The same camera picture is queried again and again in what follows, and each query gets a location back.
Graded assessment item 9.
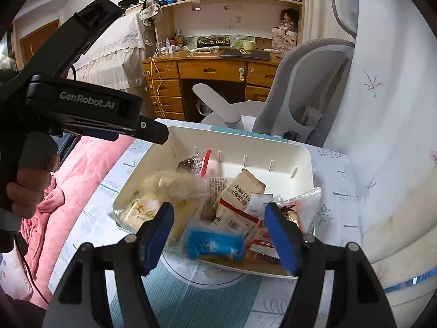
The bread packet with mountain print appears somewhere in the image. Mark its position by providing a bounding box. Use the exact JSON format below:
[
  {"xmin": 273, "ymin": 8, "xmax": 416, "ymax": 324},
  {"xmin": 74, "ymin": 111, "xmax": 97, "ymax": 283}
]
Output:
[{"xmin": 118, "ymin": 193, "xmax": 205, "ymax": 247}]

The wooden bookshelf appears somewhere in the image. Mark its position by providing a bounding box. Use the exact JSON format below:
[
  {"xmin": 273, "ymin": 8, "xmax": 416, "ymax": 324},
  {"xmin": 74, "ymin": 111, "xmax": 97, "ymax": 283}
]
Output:
[{"xmin": 150, "ymin": 0, "xmax": 304, "ymax": 53}]

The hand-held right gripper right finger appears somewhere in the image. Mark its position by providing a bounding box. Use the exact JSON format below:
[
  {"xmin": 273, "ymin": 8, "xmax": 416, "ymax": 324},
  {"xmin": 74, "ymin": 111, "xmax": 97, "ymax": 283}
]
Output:
[{"xmin": 264, "ymin": 201, "xmax": 397, "ymax": 328}]

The red and white chips bag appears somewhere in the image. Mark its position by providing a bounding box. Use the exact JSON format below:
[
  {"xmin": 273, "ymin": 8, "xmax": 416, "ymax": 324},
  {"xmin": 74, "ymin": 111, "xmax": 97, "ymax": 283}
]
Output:
[{"xmin": 275, "ymin": 187, "xmax": 323, "ymax": 236}]

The white and orange packet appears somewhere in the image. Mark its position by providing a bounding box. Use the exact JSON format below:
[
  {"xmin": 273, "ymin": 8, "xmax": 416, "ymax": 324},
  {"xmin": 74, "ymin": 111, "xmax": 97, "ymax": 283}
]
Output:
[{"xmin": 246, "ymin": 193, "xmax": 274, "ymax": 219}]

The grey office chair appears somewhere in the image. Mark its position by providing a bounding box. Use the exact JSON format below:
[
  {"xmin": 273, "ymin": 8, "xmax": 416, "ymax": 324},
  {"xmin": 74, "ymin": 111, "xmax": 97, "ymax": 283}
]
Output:
[{"xmin": 192, "ymin": 0, "xmax": 359, "ymax": 147}]

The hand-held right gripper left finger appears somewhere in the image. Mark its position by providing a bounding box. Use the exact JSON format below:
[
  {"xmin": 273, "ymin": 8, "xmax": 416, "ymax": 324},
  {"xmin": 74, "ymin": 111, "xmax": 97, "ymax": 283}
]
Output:
[{"xmin": 43, "ymin": 201, "xmax": 175, "ymax": 328}]

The person's left hand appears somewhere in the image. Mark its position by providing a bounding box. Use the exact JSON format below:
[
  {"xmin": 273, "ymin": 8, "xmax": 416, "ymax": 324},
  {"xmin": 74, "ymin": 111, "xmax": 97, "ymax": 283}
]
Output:
[{"xmin": 6, "ymin": 154, "xmax": 61, "ymax": 220}]

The brown wooden door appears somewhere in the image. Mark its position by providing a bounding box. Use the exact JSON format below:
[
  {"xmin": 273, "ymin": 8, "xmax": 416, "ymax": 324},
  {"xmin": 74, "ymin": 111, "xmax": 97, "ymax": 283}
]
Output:
[{"xmin": 7, "ymin": 19, "xmax": 60, "ymax": 69}]

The tree patterned tablecloth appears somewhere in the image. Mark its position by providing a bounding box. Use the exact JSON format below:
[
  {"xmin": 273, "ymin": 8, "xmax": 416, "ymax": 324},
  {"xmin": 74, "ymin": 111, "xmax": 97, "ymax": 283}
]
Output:
[{"xmin": 48, "ymin": 118, "xmax": 362, "ymax": 328}]

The teal striped table mat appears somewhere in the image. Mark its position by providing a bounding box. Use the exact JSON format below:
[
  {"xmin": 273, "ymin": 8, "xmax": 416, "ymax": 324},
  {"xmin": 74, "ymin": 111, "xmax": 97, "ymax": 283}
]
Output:
[{"xmin": 109, "ymin": 249, "xmax": 263, "ymax": 328}]

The wooden desk with drawers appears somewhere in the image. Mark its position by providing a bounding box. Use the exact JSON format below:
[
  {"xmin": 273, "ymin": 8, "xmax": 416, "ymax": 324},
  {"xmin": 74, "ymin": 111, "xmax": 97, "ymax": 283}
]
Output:
[{"xmin": 141, "ymin": 46, "xmax": 284, "ymax": 122}]

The dark haired doll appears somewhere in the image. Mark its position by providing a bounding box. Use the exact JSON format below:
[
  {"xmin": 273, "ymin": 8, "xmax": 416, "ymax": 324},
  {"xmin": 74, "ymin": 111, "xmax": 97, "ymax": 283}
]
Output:
[{"xmin": 276, "ymin": 8, "xmax": 301, "ymax": 33}]

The white plastic bin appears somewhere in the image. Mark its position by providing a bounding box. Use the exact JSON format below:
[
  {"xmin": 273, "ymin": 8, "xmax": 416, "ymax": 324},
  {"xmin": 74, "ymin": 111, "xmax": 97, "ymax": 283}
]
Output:
[{"xmin": 112, "ymin": 125, "xmax": 315, "ymax": 277}]

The black printed sign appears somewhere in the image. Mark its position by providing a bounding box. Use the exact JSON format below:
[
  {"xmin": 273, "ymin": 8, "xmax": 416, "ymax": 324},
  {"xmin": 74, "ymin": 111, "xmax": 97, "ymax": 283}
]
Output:
[{"xmin": 196, "ymin": 35, "xmax": 233, "ymax": 49}]

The chocolate candy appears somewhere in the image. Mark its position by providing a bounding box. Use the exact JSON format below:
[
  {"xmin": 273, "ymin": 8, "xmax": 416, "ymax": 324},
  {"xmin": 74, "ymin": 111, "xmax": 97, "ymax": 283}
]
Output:
[{"xmin": 176, "ymin": 155, "xmax": 203, "ymax": 176}]

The small cardboard box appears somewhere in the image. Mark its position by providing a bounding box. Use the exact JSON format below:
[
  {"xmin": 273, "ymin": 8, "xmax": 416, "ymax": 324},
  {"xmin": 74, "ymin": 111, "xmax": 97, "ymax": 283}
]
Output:
[{"xmin": 271, "ymin": 27, "xmax": 301, "ymax": 50}]

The lace covered piano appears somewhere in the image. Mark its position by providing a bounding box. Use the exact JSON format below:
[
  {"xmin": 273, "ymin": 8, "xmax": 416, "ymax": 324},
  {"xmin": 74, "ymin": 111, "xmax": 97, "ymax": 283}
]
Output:
[{"xmin": 66, "ymin": 8, "xmax": 158, "ymax": 93}]

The white leaf print curtain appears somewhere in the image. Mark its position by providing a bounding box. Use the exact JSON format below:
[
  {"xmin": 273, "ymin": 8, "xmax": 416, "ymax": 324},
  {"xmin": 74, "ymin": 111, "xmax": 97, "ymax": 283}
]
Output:
[{"xmin": 302, "ymin": 0, "xmax": 437, "ymax": 291}]

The floral fabric pouch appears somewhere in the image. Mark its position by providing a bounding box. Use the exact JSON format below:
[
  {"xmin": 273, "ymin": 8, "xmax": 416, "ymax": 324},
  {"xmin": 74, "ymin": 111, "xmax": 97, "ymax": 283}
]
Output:
[{"xmin": 140, "ymin": 2, "xmax": 163, "ymax": 26}]

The dark laptop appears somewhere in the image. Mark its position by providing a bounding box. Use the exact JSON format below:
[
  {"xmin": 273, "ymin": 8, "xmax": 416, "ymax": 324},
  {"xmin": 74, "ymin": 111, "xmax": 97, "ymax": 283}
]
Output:
[{"xmin": 218, "ymin": 49, "xmax": 272, "ymax": 61}]

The dark blue cloth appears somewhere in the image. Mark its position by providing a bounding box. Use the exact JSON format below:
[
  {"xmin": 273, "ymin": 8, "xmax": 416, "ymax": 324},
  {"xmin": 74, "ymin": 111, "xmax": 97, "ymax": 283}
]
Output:
[{"xmin": 58, "ymin": 133, "xmax": 81, "ymax": 158}]

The person's dark clothed leg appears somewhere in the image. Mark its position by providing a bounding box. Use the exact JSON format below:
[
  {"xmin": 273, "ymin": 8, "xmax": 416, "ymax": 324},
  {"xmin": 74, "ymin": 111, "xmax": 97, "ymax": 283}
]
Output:
[{"xmin": 0, "ymin": 280, "xmax": 46, "ymax": 328}]

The beige packet with red label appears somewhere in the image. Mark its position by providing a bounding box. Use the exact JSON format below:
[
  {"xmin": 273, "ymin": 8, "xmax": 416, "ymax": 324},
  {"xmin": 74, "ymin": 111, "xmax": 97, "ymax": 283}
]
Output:
[{"xmin": 213, "ymin": 169, "xmax": 267, "ymax": 233}]

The white packet with red border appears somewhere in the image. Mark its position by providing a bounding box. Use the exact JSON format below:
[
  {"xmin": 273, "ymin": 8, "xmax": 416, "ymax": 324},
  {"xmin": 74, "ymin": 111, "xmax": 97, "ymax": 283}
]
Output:
[{"xmin": 244, "ymin": 225, "xmax": 280, "ymax": 258}]

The blue candy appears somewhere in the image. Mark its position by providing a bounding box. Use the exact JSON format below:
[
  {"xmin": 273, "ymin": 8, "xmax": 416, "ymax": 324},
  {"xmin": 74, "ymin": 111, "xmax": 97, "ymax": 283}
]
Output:
[{"xmin": 181, "ymin": 225, "xmax": 246, "ymax": 263}]

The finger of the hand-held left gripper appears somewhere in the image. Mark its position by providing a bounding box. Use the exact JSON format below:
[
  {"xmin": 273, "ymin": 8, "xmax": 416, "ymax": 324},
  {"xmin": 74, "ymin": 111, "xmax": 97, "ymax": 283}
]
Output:
[
  {"xmin": 80, "ymin": 126, "xmax": 119, "ymax": 141},
  {"xmin": 118, "ymin": 115, "xmax": 169, "ymax": 145}
]

